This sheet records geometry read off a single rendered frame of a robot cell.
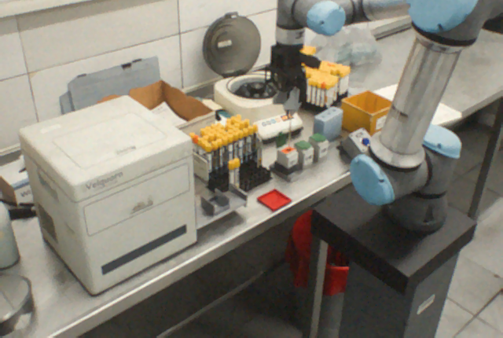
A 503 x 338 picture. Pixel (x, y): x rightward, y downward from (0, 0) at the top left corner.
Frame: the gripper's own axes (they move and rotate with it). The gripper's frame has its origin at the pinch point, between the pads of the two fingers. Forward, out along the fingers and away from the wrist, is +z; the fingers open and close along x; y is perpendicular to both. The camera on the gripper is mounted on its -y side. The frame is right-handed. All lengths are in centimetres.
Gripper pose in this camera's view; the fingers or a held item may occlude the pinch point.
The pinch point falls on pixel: (291, 109)
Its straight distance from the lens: 149.8
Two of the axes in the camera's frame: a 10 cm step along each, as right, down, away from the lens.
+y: -7.3, 3.5, -5.9
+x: 6.9, 3.9, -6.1
